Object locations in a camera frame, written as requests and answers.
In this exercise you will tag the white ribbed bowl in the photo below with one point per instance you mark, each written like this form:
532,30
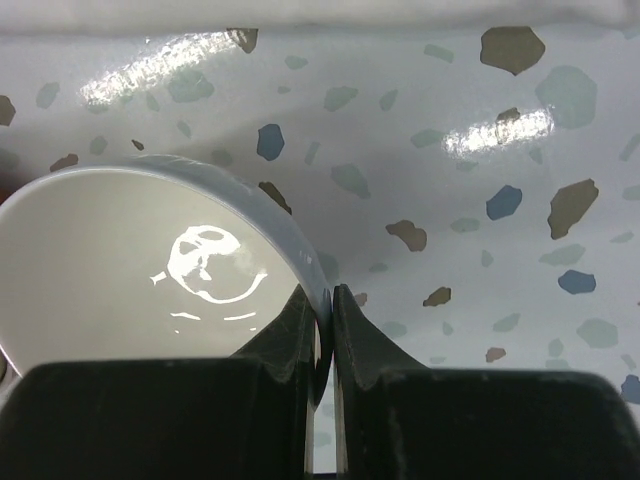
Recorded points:
150,258

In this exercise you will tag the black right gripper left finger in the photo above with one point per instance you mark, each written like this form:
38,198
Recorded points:
247,416

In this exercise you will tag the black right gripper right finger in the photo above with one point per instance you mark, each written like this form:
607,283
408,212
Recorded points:
398,419

